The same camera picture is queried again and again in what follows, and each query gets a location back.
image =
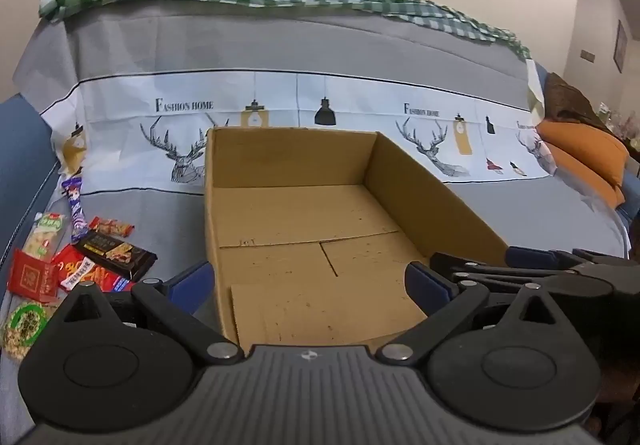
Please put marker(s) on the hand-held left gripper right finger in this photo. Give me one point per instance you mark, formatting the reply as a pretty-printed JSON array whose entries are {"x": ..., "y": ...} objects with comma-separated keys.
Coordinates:
[{"x": 425, "y": 282}]

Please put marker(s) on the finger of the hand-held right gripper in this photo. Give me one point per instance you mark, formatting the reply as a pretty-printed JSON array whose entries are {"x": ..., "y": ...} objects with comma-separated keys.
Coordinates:
[
  {"x": 530, "y": 256},
  {"x": 475, "y": 267}
]

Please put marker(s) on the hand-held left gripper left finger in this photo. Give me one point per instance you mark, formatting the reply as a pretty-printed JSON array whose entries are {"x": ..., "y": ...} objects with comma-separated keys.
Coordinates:
[{"x": 192, "y": 282}]

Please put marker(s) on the small red orange candy packet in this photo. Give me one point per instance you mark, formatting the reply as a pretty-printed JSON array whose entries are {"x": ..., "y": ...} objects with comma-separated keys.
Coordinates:
[{"x": 112, "y": 227}]

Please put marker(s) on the cardboard box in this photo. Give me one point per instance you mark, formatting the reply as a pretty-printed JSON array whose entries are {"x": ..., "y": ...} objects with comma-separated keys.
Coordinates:
[{"x": 300, "y": 225}]

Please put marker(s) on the purple snack packet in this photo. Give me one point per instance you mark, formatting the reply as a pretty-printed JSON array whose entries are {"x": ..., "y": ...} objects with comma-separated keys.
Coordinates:
[{"x": 75, "y": 210}]

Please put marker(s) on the green label puffed rice bar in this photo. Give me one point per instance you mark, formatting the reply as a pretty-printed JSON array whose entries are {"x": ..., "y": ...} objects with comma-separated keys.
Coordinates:
[{"x": 47, "y": 232}]

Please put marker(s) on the red square packet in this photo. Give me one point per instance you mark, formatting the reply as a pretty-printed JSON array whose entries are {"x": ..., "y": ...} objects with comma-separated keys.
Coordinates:
[{"x": 32, "y": 277}]

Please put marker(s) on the black cracker packet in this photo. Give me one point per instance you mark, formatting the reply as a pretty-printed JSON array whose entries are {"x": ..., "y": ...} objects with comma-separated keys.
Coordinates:
[{"x": 117, "y": 255}]

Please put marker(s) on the red blue snack packet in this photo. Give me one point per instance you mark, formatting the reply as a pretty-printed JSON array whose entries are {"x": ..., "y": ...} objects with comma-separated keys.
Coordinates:
[{"x": 75, "y": 267}]

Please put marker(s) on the orange cushion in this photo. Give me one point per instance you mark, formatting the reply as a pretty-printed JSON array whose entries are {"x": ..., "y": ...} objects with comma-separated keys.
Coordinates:
[{"x": 585, "y": 145}]

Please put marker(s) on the cluttered side table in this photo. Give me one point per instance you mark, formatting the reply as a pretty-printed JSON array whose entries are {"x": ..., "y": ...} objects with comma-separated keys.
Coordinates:
[{"x": 622, "y": 127}]

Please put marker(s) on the brown cloth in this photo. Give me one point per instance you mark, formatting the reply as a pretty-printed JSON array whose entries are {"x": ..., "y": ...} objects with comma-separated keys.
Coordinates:
[{"x": 567, "y": 100}]

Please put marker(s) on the round green label snack packet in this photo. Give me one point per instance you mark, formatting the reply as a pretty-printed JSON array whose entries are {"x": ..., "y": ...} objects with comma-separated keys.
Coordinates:
[{"x": 22, "y": 327}]

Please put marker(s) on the blue sofa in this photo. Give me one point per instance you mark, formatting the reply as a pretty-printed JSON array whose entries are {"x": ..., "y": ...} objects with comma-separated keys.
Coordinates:
[{"x": 20, "y": 150}]

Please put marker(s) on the small framed picture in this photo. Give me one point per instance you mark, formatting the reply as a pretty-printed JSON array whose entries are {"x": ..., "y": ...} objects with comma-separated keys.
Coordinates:
[{"x": 620, "y": 46}]

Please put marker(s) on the deer printed sofa cover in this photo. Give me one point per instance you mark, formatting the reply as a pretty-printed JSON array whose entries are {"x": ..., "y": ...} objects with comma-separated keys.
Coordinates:
[{"x": 350, "y": 55}]

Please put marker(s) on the wall switch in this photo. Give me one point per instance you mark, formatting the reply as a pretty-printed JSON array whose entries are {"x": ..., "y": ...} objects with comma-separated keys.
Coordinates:
[{"x": 587, "y": 56}]

